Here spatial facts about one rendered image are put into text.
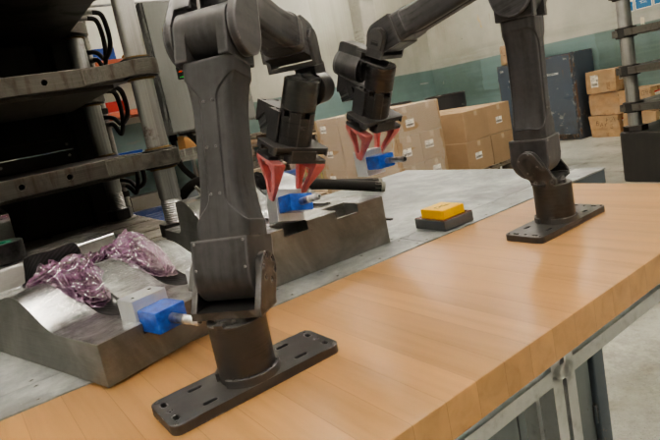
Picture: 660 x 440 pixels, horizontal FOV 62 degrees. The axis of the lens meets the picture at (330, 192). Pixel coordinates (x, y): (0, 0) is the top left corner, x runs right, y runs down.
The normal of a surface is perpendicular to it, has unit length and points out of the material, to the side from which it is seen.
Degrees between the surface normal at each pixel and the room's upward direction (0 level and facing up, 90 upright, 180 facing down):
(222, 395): 0
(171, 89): 90
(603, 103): 87
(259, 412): 0
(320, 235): 90
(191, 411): 0
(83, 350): 90
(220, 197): 75
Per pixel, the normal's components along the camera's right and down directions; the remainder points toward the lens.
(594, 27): -0.84, 0.25
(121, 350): 0.77, -0.05
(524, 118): -0.68, 0.06
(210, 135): -0.33, -0.05
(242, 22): 0.94, -0.14
